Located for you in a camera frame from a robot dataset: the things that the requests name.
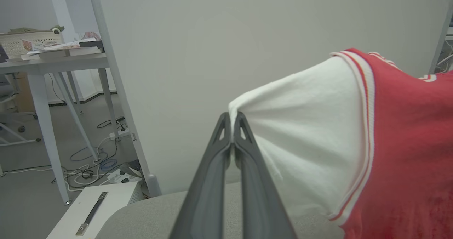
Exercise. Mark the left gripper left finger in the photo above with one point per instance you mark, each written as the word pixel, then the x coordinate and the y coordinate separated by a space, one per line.
pixel 207 196

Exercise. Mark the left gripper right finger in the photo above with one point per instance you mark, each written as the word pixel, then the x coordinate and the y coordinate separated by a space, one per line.
pixel 258 196

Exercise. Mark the red and white t-shirt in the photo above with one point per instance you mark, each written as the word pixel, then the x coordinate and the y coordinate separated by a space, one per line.
pixel 407 143

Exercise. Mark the black power adapter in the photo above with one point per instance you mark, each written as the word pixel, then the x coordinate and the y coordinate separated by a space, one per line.
pixel 127 170

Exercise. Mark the white power strip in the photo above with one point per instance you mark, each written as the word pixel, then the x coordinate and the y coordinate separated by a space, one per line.
pixel 116 177

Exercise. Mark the small white plug strip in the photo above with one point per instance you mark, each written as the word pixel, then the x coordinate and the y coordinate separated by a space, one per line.
pixel 115 135

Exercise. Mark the white metal cabinet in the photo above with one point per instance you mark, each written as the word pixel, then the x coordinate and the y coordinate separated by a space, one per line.
pixel 67 225

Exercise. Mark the stack of books and papers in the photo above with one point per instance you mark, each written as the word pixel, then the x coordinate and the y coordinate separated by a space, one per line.
pixel 81 52

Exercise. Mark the grey table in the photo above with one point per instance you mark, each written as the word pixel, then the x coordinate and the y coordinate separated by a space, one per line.
pixel 53 64

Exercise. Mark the brown cardboard box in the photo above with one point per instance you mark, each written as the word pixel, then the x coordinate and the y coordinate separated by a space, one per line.
pixel 24 97

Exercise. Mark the printed paper sheet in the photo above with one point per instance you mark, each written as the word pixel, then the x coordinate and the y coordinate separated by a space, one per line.
pixel 53 46

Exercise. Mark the grey office chair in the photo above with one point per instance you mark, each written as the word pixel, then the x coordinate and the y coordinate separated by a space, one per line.
pixel 7 90

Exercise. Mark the white laundry basket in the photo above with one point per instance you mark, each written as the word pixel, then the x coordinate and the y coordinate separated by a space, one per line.
pixel 21 42

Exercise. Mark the olive green cloth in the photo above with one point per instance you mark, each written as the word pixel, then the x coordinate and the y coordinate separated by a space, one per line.
pixel 28 29

